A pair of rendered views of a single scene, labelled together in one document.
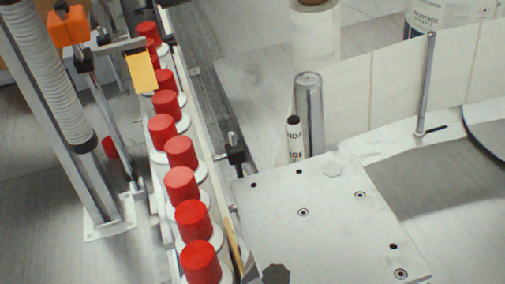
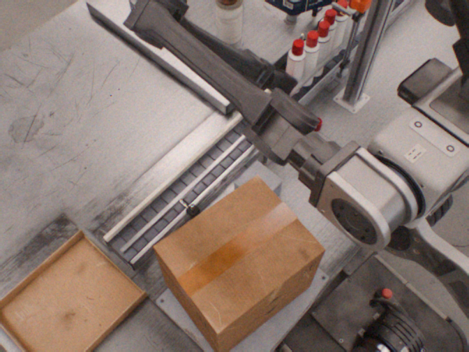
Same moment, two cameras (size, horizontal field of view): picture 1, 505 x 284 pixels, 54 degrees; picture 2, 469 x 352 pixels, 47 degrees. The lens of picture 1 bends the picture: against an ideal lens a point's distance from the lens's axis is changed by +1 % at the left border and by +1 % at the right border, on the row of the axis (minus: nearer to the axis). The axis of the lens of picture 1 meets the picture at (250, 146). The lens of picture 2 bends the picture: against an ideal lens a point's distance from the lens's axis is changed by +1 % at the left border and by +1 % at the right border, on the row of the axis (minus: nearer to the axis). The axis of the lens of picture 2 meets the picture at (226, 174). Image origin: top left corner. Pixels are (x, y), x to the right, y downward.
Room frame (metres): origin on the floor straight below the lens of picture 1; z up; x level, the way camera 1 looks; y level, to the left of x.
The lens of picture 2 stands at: (1.54, 0.83, 2.22)
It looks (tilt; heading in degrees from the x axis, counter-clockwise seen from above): 61 degrees down; 232
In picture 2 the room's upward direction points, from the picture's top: 1 degrees counter-clockwise
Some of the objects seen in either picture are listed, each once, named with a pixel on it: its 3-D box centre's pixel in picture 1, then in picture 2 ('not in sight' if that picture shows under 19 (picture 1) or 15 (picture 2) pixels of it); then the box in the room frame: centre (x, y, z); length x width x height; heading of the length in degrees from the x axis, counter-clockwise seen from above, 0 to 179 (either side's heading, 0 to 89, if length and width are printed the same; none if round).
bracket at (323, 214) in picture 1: (318, 223); not in sight; (0.23, -0.04, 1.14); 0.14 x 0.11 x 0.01; 8
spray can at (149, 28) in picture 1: (162, 80); (294, 67); (0.73, 0.13, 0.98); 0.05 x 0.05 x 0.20
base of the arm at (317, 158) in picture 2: not in sight; (318, 162); (1.14, 0.57, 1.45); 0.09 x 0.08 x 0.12; 3
